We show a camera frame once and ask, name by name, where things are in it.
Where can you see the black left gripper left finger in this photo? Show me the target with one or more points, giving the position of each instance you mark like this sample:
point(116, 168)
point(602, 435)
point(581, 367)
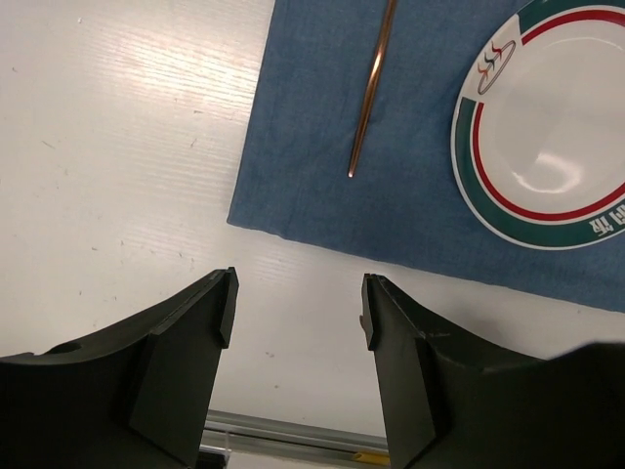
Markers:
point(134, 394)

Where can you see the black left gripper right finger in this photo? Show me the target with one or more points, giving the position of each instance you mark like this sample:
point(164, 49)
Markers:
point(452, 399)

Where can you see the blue cloth placemat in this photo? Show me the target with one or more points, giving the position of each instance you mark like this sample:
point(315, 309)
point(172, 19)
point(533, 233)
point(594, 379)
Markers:
point(402, 206)

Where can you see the white plate with green rim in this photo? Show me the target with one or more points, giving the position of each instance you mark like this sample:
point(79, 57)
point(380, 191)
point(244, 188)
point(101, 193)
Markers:
point(537, 138)

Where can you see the copper fork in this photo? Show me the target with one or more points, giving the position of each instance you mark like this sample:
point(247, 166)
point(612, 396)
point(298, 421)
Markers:
point(372, 84)

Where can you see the yellow clip on rail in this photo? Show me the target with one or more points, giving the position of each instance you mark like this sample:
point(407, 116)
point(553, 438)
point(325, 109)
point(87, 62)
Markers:
point(371, 458)

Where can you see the aluminium table edge rail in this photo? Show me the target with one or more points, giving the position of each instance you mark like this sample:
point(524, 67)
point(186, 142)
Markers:
point(226, 434)

